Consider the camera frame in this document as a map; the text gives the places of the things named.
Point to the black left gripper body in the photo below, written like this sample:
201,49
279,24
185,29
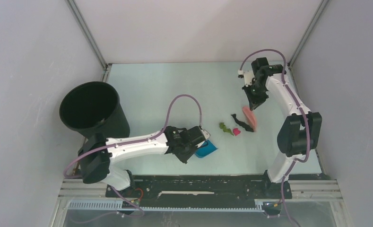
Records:
184,155

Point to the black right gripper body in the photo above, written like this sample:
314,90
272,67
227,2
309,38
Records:
257,93

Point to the pink hand brush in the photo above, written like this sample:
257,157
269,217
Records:
250,117

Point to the blue dustpan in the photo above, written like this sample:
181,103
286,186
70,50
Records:
206,149

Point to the black paper scrap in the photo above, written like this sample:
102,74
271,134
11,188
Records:
244,125

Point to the pink paper scrap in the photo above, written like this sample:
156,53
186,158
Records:
236,131

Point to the green paper scrap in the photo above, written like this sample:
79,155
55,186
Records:
225,129

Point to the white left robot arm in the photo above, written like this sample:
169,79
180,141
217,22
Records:
99,155

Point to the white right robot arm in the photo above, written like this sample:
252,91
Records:
299,133

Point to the black plastic bin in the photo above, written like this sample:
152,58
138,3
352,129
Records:
93,108

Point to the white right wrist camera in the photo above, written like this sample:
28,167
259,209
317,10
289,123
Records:
247,76

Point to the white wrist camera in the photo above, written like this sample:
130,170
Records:
205,133
247,76

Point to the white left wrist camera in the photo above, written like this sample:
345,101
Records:
205,133

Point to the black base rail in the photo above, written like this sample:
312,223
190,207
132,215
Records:
202,191

